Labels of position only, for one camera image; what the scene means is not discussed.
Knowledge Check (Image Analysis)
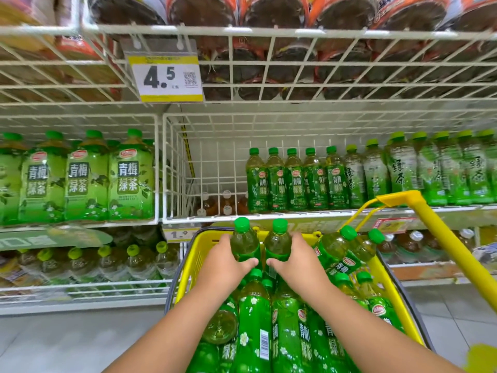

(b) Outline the pile of green bottles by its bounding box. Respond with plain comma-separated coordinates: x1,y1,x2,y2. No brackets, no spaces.
186,225,406,373

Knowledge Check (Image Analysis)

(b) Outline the person's right hand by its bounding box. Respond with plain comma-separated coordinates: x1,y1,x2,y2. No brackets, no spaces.
266,232,331,302

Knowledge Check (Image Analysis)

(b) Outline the red white price tag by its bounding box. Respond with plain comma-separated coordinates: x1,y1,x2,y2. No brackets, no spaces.
374,217,418,234

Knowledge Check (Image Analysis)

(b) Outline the row of lime-cap clear bottles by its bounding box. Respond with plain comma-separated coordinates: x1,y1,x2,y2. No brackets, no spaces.
16,241,181,285

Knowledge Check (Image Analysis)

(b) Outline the row of dark orange-label bottles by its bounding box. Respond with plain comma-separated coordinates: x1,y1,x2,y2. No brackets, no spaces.
87,0,497,101

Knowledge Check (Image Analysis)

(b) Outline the small white price tag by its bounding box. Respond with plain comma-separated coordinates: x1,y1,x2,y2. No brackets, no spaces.
162,225,200,243

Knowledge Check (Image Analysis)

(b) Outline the row of red-label bottles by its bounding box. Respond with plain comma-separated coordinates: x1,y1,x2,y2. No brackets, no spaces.
0,0,125,103

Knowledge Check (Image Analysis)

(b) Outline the yellow white price tag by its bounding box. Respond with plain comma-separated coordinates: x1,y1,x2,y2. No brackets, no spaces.
121,38,204,103

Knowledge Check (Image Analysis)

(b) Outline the yellow shopping basket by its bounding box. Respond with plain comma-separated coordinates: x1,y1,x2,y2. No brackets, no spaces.
164,190,497,352

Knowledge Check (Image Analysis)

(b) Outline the person's right forearm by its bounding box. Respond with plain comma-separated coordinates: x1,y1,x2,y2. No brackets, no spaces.
299,283,463,373

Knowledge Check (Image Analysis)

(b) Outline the green tea bottle floral label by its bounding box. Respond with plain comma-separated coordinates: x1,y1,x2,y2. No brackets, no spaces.
264,218,293,280
303,147,328,211
246,147,269,214
230,217,261,271
324,146,350,210
284,148,308,212
266,147,287,213

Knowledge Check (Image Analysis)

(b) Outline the row of large green bottles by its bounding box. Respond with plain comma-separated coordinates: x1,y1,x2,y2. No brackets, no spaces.
0,129,156,226

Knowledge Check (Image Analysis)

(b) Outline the white wire shelf rack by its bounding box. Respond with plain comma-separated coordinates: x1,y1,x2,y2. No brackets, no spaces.
0,23,497,317

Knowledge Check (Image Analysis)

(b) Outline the yellow black striped strip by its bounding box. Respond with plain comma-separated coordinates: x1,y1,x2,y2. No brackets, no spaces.
180,126,196,179

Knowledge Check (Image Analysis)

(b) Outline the person's left forearm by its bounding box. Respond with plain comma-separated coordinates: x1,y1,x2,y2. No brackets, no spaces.
102,281,233,373

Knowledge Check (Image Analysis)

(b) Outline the row of pale label bottles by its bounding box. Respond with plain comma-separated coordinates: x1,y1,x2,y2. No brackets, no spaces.
343,129,497,209

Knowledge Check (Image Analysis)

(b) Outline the green shelf banner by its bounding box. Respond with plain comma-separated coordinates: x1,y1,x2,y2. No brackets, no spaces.
0,224,113,252

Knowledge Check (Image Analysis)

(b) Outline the person's left hand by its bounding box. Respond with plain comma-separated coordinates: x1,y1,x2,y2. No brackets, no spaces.
195,234,259,298

